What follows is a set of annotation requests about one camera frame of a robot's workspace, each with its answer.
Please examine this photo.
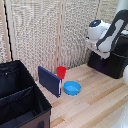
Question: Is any black fabric storage box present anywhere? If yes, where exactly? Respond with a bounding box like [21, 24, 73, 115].
[0, 59, 53, 128]

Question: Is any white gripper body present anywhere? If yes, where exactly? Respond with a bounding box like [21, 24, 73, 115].
[85, 36, 111, 60]

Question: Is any red plastic cup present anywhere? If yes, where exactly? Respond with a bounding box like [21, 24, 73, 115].
[56, 65, 68, 80]

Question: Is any black air fryer body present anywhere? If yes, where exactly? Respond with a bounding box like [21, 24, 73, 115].
[105, 32, 128, 80]

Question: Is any blue plastic bowl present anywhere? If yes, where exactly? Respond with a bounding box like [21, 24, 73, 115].
[63, 80, 82, 97]

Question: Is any dark blue book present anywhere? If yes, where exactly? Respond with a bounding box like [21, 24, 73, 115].
[37, 65, 63, 98]

